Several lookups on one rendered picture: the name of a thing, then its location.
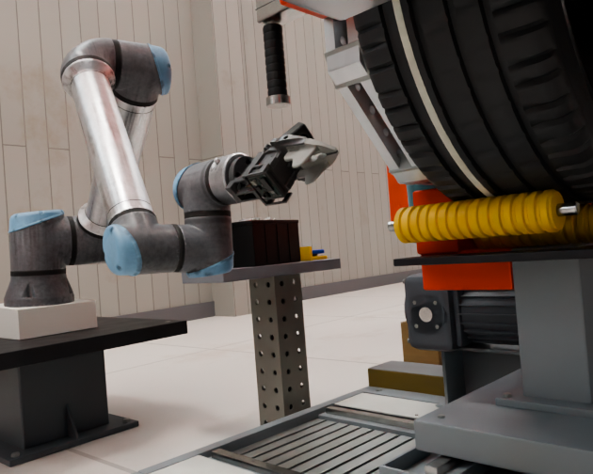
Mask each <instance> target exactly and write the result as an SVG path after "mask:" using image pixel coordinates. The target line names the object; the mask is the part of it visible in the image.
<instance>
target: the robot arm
mask: <svg viewBox="0 0 593 474"><path fill-rule="evenodd" d="M60 78H61V83H62V86H63V88H64V90H65V91H66V93H67V94H68V95H69V96H71V97H72V98H73V100H74V103H75V107H76V111H77V114H78V117H79V120H80V124H81V128H82V131H83V135H84V138H85V141H86V145H87V149H88V155H89V158H90V161H91V165H92V168H93V172H94V174H93V179H92V183H91V187H90V192H89V196H88V203H86V204H84V205H83V206H82V207H81V208H80V210H79V212H78V215H77V216H64V211H63V210H47V211H36V212H28V213H16V214H14V215H13V216H12V217H11V218H10V219H9V231H8V236H9V260H10V282H9V284H8V289H7V291H6V294H5V297H4V307H8V308H29V307H43V306H52V305H60V304H67V303H70V302H73V301H74V293H73V290H72V287H71V285H70V282H69V280H68V279H67V274H66V266H68V265H85V264H102V263H106V264H107V266H108V268H109V270H110V271H111V272H112V273H113V274H115V275H118V276H131V277H135V276H137V275H147V274H160V273H173V272H175V273H183V272H186V275H187V276H188V277H189V278H195V277H208V276H215V275H221V274H226V273H229V272H230V271H231V270H232V269H233V255H234V251H233V247H232V216H231V205H232V204H237V203H243V202H247V201H252V200H257V199H259V200H260V201H261V202H262V203H263V204H264V205H265V206H271V205H277V204H282V203H287V201H288V200H289V198H290V197H291V195H292V194H293V193H292V192H291V193H288V191H289V190H290V189H291V188H292V186H293V185H294V183H295V181H296V180H298V181H303V182H305V184H311V183H313V182H315V181H316V179H317V178H318V177H319V176H320V175H321V173H322V172H323V171H324V170H326V169H327V168H328V167H330V166H331V165H332V164H333V163H334V162H335V160H336V158H337V157H338V154H339V151H338V150H337V148H336V147H333V146H331V145H329V144H326V143H323V142H321V141H318V140H315V139H314V138H313V136H312V134H311V132H310V131H309V129H308V128H307V126H306V125H305V124H304V123H302V122H298V123H297V124H296V125H294V126H293V127H292V128H291V129H289V130H288V131H287V132H286V133H285V134H283V135H282V136H280V137H278V138H273V139H272V140H271V142H270V144H271V145H269V144H266V145H265V147H264V150H263V151H262V152H258V154H257V155H256V157H255V158H252V157H250V156H247V155H246V154H244V153H240V152H238V153H234V154H230V155H226V156H222V157H219V158H215V159H213V160H209V161H205V162H202V163H195V164H192V165H190V166H187V167H185V168H183V169H182V170H181V171H180V172H179V173H178V174H177V176H176V177H175V180H174V183H173V195H174V198H175V200H176V202H177V204H178V205H179V206H180V207H181V208H182V209H183V210H184V225H177V224H159V223H158V220H157V218H156V215H155V213H154V212H153V210H152V205H151V203H150V200H149V197H148V194H147V191H146V188H145V185H144V182H143V180H142V177H141V174H140V171H139V168H138V164H139V160H140V157H141V153H142V150H143V147H144V143H145V140H146V136H147V132H148V130H149V126H150V122H151V119H152V112H153V109H154V106H155V104H156V103H157V99H158V96H159V94H161V95H162V96H163V95H167V94H168V93H169V90H170V86H171V66H170V61H169V57H168V53H167V52H166V51H165V49H163V48H162V47H159V46H154V45H150V44H149V43H147V44H144V43H137V42H131V41H125V40H119V39H110V38H96V39H89V40H86V41H83V42H81V43H79V44H78V45H76V46H75V47H73V48H72V49H71V50H70V51H69V52H68V53H67V55H66V56H65V58H64V59H63V62H62V64H61V68H60ZM317 153H320V154H319V155H317V156H313V155H316V154H317ZM276 198H284V199H283V200H282V201H278V202H274V200H275V199H276ZM266 200H267V201H266Z"/></svg>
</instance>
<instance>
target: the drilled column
mask: <svg viewBox="0 0 593 474"><path fill-rule="evenodd" d="M293 280H294V281H295V284H294V283H293ZM256 283H257V286H256ZM249 290H250V303H251V316H252V328H253V340H254V353H255V365H256V377H257V389H258V402H259V414H260V426H261V425H264V424H267V423H268V422H271V421H274V420H276V419H281V418H283V417H286V416H289V415H292V414H294V413H296V412H299V411H301V410H304V409H307V408H310V407H311V400H310V388H309V375H308V364H307V352H306V340H305V327H304V315H303V304H302V291H301V279H300V274H293V275H286V276H272V277H264V278H256V279H250V280H249ZM294 297H295V298H296V300H295V299H294ZM257 300H258V301H259V304H258V303H257ZM296 314H297V317H296ZM258 318H260V320H259V319H258ZM297 331H298V333H299V334H298V333H297ZM260 335H261V337H260ZM298 348H299V349H300V351H299V350H298ZM261 352H262V353H263V354H262V353H261ZM299 366H301V368H300V367H299ZM301 383H302V384H303V385H301ZM303 400H304V402H303Z"/></svg>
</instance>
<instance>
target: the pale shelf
mask: <svg viewBox="0 0 593 474"><path fill-rule="evenodd" d="M340 268H341V259H340V258H338V259H323V260H314V261H299V262H290V263H282V264H273V265H265V266H256V267H240V268H233V269H232V270H231V271H230V272H229V273H226V274H221V275H215V276H204V277H195V278H189V277H188V276H187V275H186V272H183V273H182V281H183V284H192V283H226V282H234V281H241V280H249V279H256V278H264V277H278V276H286V275H293V274H302V273H310V272H317V271H325V270H332V269H340Z"/></svg>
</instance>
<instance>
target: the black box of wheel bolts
mask: <svg viewBox="0 0 593 474"><path fill-rule="evenodd" d="M232 247H233V251H234V255H233V268H240V267H256V266H265V265H273V264H282V263H290V262H299V261H301V259H300V247H299V235H298V220H278V219H274V218H273V219H272V220H271V218H270V217H268V218H262V217H255V218H246V219H241V220H239V221H238V222H232Z"/></svg>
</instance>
